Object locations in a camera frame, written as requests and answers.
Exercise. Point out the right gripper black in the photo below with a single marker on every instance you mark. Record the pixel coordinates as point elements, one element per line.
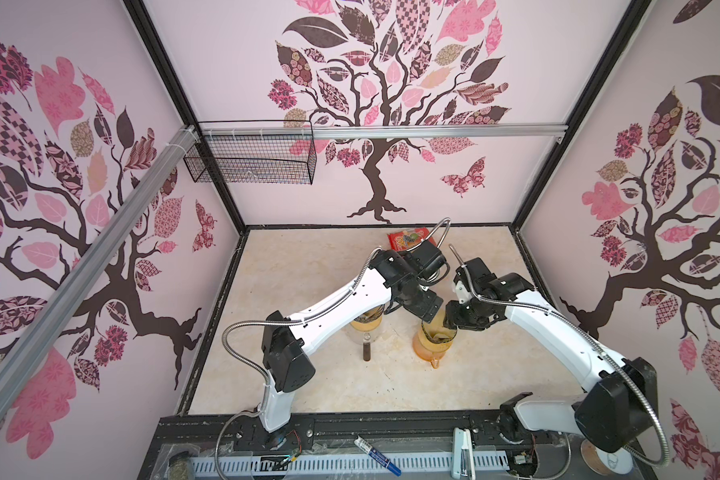
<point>451,318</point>

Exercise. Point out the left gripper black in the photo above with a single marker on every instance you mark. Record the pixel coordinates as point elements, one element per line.
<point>426,306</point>

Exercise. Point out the orange glass pitcher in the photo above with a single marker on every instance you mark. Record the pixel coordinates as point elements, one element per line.
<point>431,357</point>

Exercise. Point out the brown paper coffee filter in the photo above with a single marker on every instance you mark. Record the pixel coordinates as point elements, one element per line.
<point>371,315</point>

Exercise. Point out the clear glass carafe brown handle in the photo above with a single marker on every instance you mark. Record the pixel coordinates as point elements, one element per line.
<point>365,340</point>

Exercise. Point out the green glass dripper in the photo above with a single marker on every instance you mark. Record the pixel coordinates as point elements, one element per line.
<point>440,342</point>

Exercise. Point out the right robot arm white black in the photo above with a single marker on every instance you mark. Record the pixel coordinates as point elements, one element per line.
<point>617,401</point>

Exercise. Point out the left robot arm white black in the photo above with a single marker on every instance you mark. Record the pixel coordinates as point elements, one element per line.
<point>388,277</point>

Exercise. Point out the red snack bag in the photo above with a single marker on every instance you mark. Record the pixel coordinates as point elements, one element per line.
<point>409,238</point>

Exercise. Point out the blue white marker pen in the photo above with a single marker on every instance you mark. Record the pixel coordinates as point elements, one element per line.
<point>377,456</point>

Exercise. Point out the brown tape roll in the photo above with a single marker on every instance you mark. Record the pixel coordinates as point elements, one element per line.
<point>605,463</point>

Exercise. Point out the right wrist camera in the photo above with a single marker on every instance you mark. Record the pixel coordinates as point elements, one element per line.
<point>462,292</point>

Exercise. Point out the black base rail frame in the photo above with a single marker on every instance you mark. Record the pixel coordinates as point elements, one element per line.
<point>534,455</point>

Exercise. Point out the white slotted cable duct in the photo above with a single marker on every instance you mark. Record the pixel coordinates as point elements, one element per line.
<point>249,467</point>

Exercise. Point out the black wire basket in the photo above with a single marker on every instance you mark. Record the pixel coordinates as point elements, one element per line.
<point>254,151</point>

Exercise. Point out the back aluminium rail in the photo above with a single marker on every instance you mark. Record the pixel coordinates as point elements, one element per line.
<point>384,132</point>

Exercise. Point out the aluminium rail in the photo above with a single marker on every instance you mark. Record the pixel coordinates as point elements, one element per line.
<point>384,132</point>
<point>21,362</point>

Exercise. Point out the left aluminium rail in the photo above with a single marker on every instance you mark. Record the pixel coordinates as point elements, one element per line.
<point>21,362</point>

